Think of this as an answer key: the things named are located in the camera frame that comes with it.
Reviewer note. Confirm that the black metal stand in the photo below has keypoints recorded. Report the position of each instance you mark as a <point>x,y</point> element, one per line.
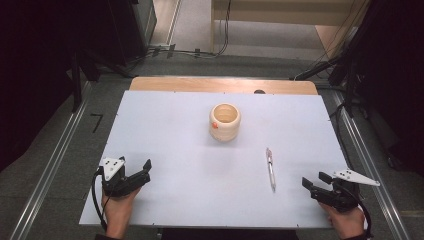
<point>346,76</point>
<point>76,80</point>

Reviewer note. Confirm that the person's left hand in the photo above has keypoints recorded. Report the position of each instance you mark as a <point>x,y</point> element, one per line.
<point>118,210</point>

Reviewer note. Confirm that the dark cabinet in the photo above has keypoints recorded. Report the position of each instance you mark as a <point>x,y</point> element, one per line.
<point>136,26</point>

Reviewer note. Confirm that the white ballpoint pen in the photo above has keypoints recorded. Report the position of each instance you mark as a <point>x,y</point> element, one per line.
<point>270,170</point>

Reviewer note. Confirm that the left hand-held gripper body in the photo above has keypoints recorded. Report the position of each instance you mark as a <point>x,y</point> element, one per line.
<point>113,173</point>

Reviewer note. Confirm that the person's right hand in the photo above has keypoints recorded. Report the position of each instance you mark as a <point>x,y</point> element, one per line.
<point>346,223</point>

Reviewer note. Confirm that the wooden table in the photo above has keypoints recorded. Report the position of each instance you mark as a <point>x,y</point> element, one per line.
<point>206,85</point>

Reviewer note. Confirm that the cream ribbed ceramic cup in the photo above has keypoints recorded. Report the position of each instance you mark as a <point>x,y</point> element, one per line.
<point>225,122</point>

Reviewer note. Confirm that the metal floor rail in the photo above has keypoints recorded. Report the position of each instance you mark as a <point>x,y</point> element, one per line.
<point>50,166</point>
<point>370,166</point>

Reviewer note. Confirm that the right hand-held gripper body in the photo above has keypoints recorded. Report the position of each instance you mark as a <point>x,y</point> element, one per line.
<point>343,195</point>

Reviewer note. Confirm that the white table board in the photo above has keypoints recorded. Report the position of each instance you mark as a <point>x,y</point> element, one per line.
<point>200,186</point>

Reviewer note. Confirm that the light wooden furniture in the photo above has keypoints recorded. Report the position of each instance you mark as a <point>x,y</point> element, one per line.
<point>283,11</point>

